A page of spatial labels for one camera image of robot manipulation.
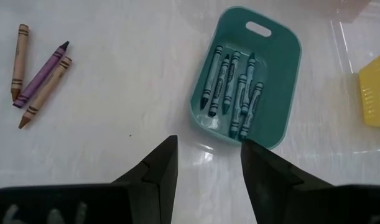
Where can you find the brown crayon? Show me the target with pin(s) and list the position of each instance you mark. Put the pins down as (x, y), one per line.
(19, 62)
(45, 93)

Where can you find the purple crayon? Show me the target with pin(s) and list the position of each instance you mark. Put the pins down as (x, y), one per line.
(40, 76)

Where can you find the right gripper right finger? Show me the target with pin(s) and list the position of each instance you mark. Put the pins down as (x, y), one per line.
(270, 193)

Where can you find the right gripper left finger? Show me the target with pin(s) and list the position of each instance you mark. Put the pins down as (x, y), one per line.
(152, 193)

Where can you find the yellow plastic basket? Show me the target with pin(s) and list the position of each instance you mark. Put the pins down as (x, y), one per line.
(376, 93)

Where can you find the teal plastic bin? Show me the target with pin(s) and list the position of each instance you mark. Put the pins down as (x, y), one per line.
(280, 77)

